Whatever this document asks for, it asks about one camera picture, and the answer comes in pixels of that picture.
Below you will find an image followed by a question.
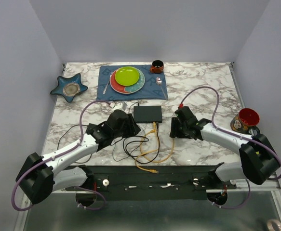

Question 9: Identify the black network switch box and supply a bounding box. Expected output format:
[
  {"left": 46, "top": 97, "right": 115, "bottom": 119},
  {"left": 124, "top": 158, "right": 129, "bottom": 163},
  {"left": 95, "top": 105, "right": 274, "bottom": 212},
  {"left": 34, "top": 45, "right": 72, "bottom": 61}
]
[{"left": 133, "top": 106, "right": 162, "bottom": 123}]

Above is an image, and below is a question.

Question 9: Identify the yellow ethernet cable one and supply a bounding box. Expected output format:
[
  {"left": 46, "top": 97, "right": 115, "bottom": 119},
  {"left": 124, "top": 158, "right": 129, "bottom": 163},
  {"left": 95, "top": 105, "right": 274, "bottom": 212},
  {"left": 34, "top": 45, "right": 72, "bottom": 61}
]
[{"left": 139, "top": 121, "right": 174, "bottom": 164}]

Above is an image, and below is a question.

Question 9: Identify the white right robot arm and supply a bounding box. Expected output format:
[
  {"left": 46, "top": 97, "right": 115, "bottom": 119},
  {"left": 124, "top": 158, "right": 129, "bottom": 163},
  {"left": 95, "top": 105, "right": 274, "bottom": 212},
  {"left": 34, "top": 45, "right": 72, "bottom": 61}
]
[{"left": 170, "top": 106, "right": 281, "bottom": 189}]

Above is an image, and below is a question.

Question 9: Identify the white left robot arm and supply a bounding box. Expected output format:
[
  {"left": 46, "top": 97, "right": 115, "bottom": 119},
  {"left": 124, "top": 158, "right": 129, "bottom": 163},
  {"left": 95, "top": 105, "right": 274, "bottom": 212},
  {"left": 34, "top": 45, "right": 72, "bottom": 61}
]
[{"left": 16, "top": 110, "right": 141, "bottom": 205}]

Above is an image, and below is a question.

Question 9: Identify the red and teal plate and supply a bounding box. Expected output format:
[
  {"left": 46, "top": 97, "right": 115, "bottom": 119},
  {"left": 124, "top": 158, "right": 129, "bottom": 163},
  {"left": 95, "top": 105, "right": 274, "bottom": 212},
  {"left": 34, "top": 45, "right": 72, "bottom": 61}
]
[{"left": 110, "top": 69, "right": 146, "bottom": 94}]

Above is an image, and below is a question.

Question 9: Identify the blue cloth placemat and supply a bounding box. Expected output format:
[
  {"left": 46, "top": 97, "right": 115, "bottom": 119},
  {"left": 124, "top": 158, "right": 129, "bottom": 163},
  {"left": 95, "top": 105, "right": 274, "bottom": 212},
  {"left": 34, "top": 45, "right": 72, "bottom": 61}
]
[{"left": 96, "top": 64, "right": 168, "bottom": 101}]

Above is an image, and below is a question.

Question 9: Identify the green plate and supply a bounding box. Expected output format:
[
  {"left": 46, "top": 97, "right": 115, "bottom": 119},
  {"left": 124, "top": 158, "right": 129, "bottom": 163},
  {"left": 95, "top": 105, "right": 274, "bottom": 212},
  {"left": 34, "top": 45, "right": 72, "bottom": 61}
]
[{"left": 115, "top": 66, "right": 140, "bottom": 86}]

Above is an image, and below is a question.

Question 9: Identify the silver spoon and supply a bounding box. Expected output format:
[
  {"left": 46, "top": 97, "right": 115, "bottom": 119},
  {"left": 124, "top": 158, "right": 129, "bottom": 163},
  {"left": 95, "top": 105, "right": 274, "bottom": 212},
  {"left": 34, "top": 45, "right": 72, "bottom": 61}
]
[{"left": 156, "top": 77, "right": 168, "bottom": 100}]

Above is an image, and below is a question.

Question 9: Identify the red skull pattern mug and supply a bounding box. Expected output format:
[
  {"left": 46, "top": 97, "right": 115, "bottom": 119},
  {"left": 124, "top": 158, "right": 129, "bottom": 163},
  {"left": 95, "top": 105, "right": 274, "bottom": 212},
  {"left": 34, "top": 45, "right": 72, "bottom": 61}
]
[{"left": 230, "top": 108, "right": 260, "bottom": 135}]

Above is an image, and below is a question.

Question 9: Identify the blue star shaped dish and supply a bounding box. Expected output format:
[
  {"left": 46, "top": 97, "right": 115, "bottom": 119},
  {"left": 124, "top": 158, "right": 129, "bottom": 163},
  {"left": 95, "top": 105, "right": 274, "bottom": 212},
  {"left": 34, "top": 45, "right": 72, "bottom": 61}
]
[{"left": 50, "top": 73, "right": 88, "bottom": 103}]

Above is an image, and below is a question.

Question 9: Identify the brown small cup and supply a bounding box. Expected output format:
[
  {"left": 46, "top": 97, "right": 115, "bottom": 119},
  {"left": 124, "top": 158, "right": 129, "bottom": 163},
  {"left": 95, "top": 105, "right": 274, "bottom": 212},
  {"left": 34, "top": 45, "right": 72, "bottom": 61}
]
[{"left": 149, "top": 60, "right": 164, "bottom": 74}]

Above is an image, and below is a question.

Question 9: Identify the thin black adapter output cable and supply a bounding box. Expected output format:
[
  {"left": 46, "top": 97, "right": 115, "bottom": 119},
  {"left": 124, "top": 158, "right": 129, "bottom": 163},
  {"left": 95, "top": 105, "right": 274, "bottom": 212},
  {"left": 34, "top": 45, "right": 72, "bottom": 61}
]
[{"left": 111, "top": 101, "right": 141, "bottom": 162}]

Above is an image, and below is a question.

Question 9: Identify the black ethernet cable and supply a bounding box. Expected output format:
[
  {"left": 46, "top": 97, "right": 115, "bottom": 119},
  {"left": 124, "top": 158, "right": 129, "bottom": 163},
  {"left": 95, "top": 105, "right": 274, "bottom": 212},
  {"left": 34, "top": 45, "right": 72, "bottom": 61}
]
[{"left": 122, "top": 121, "right": 160, "bottom": 158}]

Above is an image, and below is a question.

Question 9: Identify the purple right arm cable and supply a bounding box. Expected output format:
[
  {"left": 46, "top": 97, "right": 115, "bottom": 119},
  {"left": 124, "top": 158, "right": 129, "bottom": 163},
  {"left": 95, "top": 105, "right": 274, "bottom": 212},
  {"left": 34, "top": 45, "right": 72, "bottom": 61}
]
[{"left": 178, "top": 86, "right": 281, "bottom": 209}]

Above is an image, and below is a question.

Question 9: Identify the black mains plug cable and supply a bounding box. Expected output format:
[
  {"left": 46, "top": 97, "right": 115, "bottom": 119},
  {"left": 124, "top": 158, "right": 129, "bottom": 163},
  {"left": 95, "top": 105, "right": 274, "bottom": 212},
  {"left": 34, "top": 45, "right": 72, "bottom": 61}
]
[{"left": 57, "top": 124, "right": 93, "bottom": 164}]

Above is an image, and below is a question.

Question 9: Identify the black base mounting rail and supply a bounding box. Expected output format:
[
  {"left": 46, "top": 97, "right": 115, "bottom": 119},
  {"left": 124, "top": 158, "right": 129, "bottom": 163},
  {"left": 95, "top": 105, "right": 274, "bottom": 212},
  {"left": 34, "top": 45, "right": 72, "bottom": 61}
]
[{"left": 53, "top": 166, "right": 236, "bottom": 201}]

